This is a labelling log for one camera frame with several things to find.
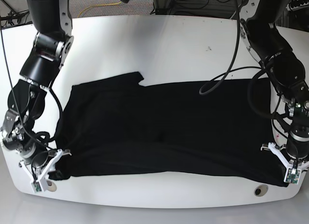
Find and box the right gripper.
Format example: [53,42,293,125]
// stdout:
[19,149,64,181]

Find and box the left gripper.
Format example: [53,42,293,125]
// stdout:
[286,139,309,166]

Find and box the black T-shirt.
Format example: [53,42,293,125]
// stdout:
[56,72,287,187]

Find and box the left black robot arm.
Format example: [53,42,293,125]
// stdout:
[239,0,309,160]

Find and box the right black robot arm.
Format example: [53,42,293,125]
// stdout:
[0,0,74,181]

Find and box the white power strip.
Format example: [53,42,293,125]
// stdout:
[286,0,309,11]

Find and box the left table cable grommet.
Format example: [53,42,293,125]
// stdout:
[46,180,57,192]

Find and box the table cable grommet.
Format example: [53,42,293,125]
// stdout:
[46,180,57,192]
[254,184,268,197]

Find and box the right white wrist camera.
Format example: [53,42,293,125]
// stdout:
[22,149,71,193]

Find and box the right table cable grommet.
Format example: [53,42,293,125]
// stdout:
[254,184,268,197]

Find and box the yellow cable on floor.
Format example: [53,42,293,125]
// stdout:
[77,0,123,18]

